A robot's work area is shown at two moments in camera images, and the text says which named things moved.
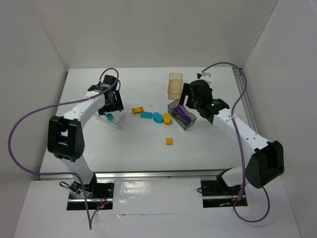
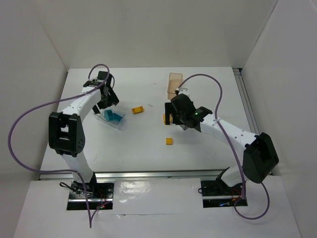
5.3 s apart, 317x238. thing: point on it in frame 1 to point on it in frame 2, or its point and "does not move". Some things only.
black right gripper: (187, 94) to (169, 113)
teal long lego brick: (146, 114) to (115, 117)
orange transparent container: (174, 86) does not move
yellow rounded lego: (167, 119) does not move
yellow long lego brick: (137, 110) does not move
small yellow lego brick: (169, 141) does not move
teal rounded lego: (158, 117) to (108, 115)
